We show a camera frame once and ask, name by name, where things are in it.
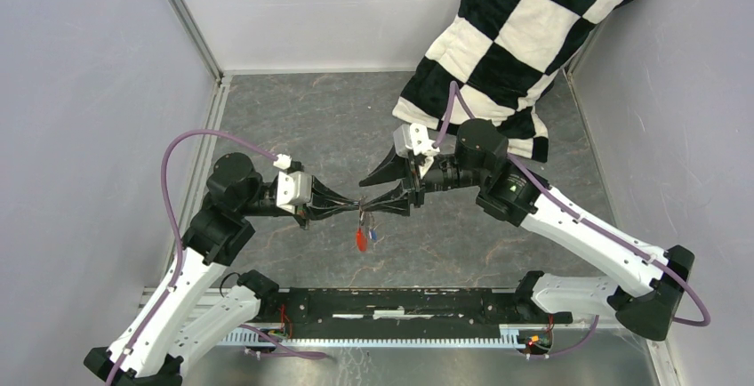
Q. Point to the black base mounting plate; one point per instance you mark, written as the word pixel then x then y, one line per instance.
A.
pixel 402 313

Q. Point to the metal key holder plate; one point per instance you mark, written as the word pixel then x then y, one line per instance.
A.
pixel 366 220

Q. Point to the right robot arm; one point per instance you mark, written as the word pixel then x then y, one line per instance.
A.
pixel 639 284

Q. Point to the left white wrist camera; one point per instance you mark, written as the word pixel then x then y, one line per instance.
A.
pixel 294 185

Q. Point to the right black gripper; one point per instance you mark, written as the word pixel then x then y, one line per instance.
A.
pixel 391 167

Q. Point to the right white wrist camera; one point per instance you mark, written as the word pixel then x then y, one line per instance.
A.
pixel 413 139

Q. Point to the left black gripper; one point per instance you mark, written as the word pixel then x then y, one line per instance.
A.
pixel 320 195

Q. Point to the red key tag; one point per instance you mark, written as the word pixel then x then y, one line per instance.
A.
pixel 361 240

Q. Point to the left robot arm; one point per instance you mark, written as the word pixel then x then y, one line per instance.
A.
pixel 162 343

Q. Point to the black white checkered blanket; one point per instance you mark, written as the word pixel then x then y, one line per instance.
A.
pixel 495 61

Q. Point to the aluminium frame rail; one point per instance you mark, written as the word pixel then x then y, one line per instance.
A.
pixel 188 22

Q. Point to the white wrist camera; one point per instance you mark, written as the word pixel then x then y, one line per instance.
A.
pixel 413 139
pixel 294 185

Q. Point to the slotted cable duct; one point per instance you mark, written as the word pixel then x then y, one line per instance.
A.
pixel 506 339

